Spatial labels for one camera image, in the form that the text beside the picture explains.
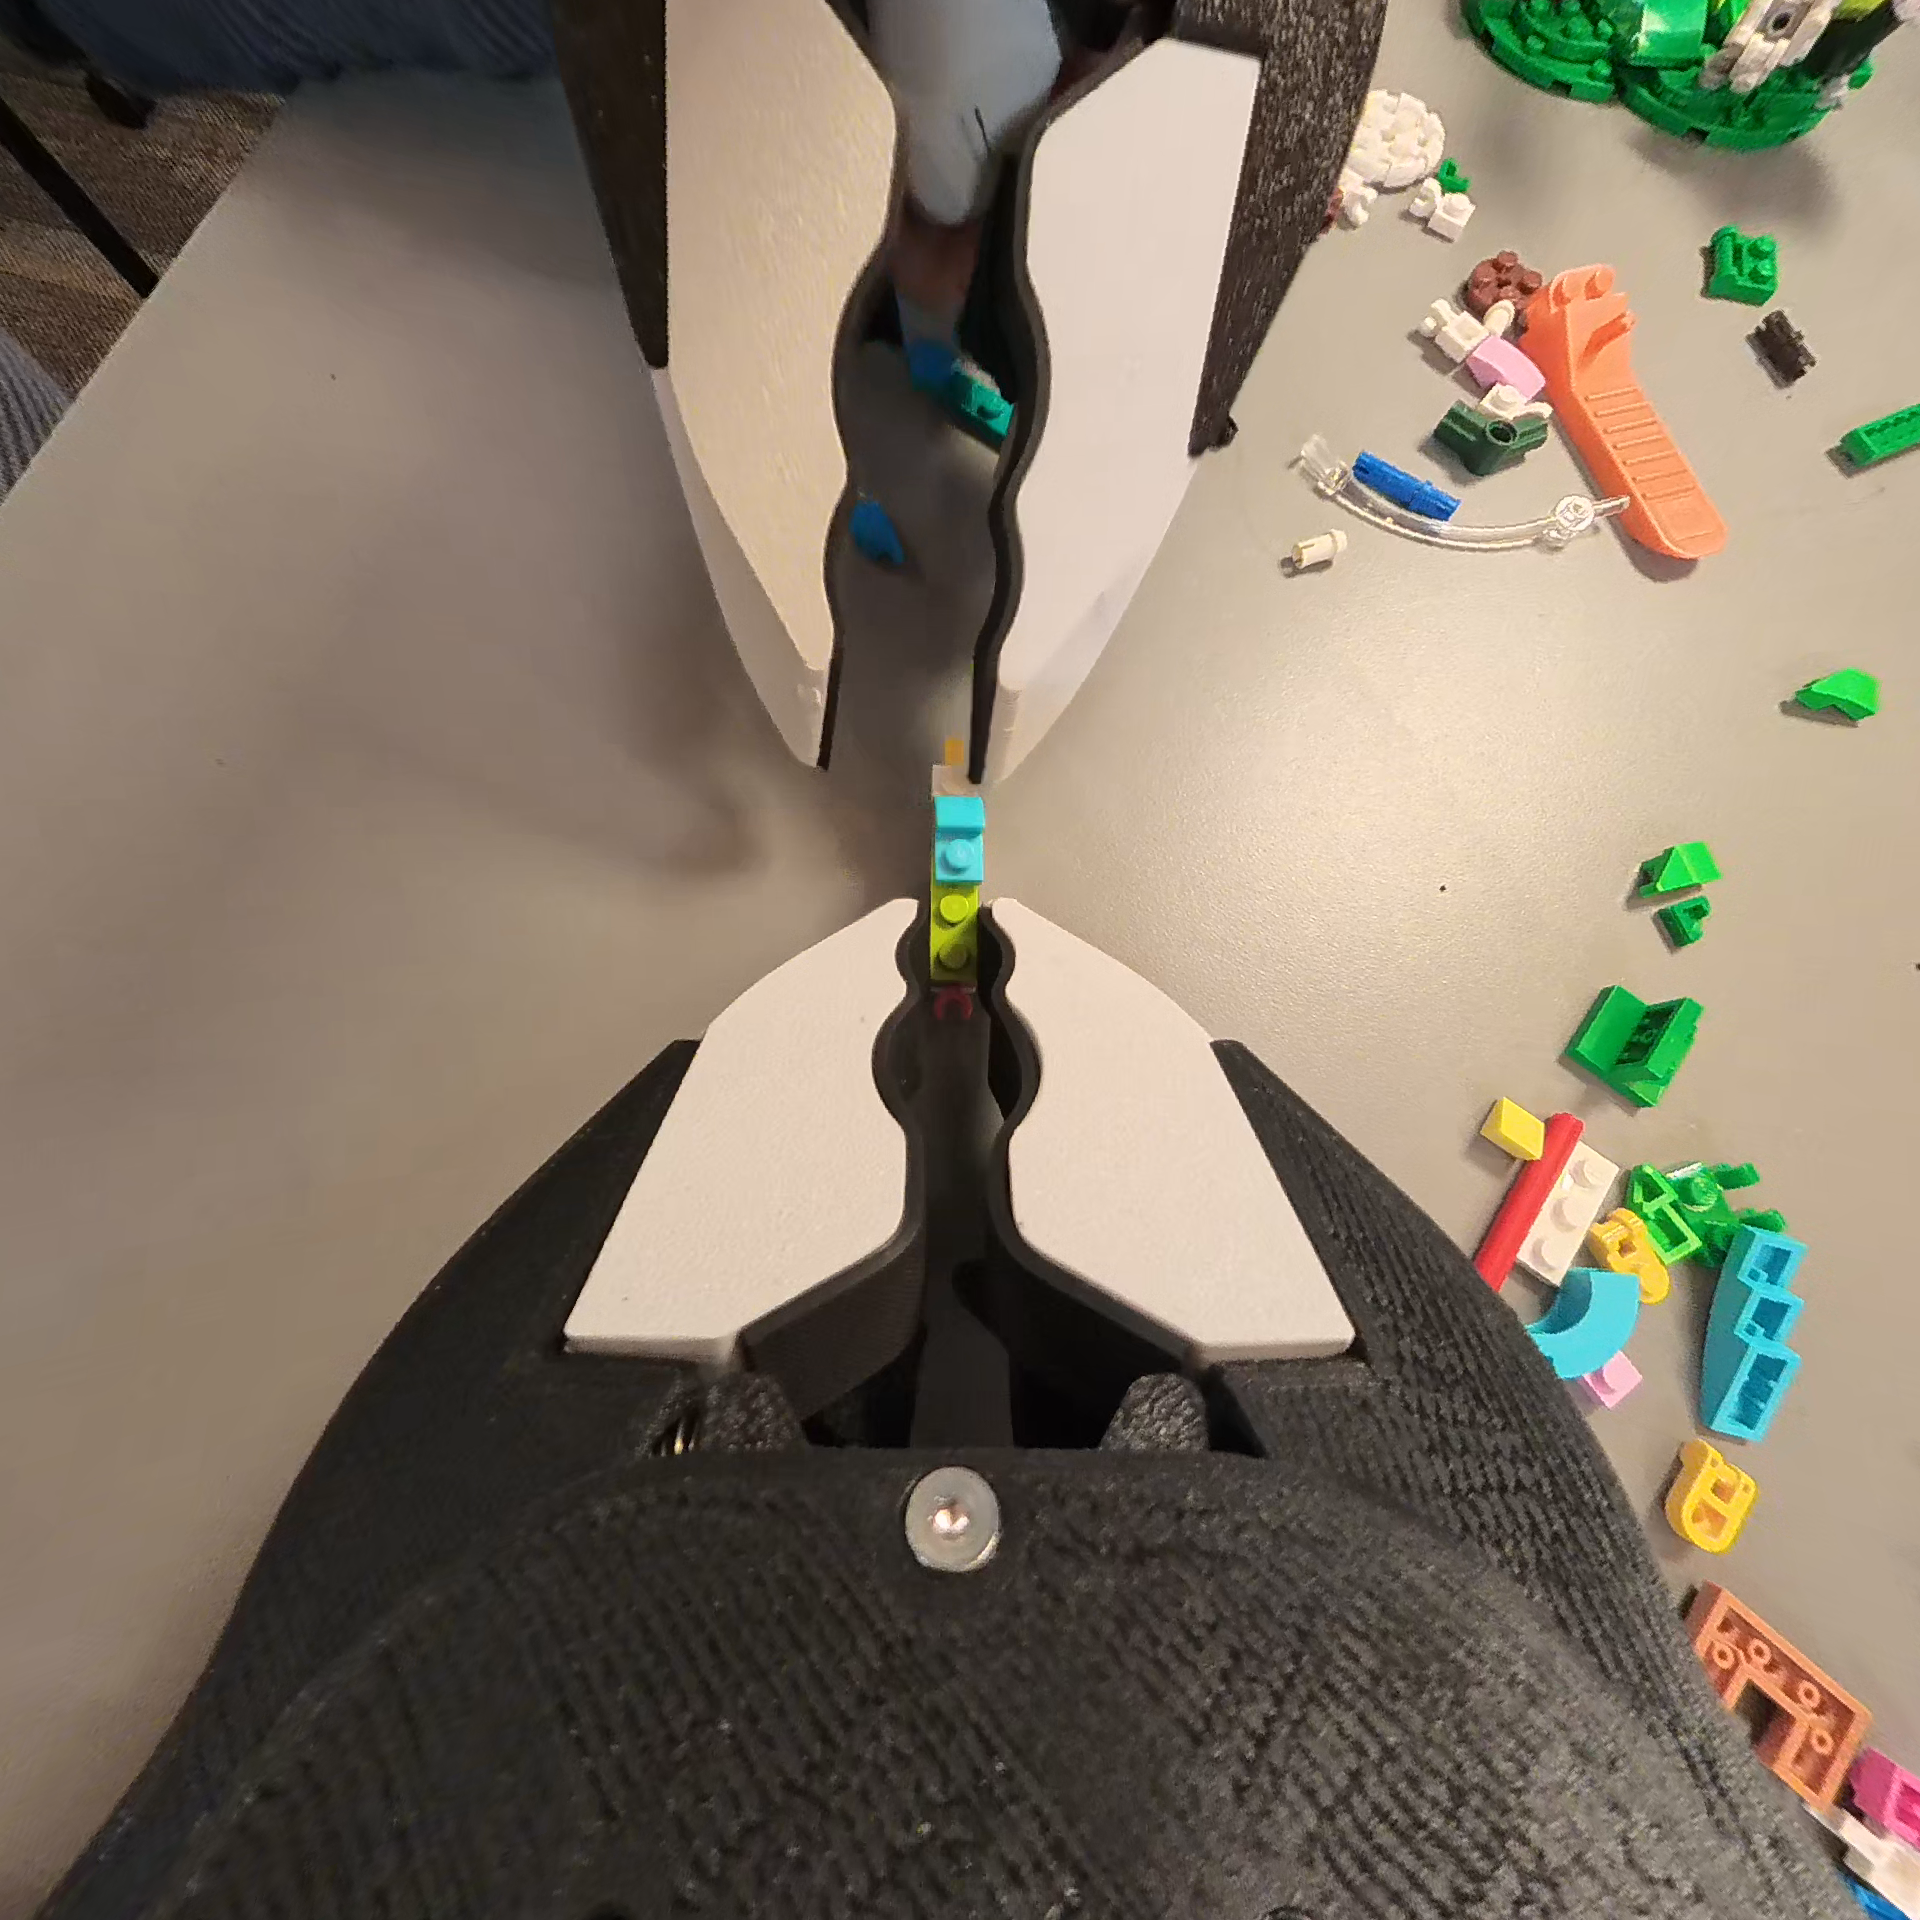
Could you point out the green lego slope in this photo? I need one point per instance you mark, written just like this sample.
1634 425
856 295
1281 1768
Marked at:
1839 695

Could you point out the orange brick separator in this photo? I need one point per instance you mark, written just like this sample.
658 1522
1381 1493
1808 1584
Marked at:
1629 427

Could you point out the blue lego bar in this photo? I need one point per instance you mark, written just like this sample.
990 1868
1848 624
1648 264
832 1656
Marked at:
1401 482

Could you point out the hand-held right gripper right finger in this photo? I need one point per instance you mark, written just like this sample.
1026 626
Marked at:
1155 1184

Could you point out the green lego brick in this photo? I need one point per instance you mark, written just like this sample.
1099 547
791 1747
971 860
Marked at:
1739 265

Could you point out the brown round lego plate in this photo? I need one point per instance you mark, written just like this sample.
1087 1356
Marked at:
1504 280

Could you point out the pink lego piece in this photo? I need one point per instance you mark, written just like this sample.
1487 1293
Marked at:
1501 367

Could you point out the green lego wedge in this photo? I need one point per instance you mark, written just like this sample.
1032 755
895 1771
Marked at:
1680 868

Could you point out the scatter of loose lego pieces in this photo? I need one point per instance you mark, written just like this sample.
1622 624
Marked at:
1747 1336

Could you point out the small white lego stud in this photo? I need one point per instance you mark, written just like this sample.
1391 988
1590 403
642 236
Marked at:
1314 554

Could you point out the white round lego flower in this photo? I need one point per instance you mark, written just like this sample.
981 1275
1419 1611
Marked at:
1392 148

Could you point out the small white lego brick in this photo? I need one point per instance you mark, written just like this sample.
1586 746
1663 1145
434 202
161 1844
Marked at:
1445 211

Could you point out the blue lego piece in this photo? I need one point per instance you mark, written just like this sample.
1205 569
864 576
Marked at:
878 536

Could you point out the transparent curved lego piece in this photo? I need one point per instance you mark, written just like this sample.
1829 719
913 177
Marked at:
1470 529

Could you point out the white lego clip piece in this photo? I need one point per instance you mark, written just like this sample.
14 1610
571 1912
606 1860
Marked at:
1454 328
1515 405

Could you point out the green lego plate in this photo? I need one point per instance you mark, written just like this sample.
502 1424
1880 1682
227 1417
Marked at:
1882 436

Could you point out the black lego piece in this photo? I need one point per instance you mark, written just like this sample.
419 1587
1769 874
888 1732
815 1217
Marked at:
1781 345

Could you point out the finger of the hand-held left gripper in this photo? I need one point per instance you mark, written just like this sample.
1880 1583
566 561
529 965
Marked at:
750 299
1126 375

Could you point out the tiny green lego piece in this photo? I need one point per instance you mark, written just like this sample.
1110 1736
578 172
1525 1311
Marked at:
1682 920

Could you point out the green lego plant model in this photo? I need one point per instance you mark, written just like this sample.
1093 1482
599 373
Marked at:
1590 60

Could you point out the dark green lego piece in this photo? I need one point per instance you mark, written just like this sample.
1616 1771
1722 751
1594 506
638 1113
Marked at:
1485 436

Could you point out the large green lego piece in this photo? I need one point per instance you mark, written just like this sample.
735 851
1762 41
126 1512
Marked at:
1634 1045

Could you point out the teal lego piece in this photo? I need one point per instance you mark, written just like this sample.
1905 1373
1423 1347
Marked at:
979 403

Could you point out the small multicoloured lego build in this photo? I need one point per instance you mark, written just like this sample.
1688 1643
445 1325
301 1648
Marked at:
960 848

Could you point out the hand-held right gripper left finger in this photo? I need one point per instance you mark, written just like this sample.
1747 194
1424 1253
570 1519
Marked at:
750 1171

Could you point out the dark blue upholstered furniture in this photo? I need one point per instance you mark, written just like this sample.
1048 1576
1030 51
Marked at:
301 36

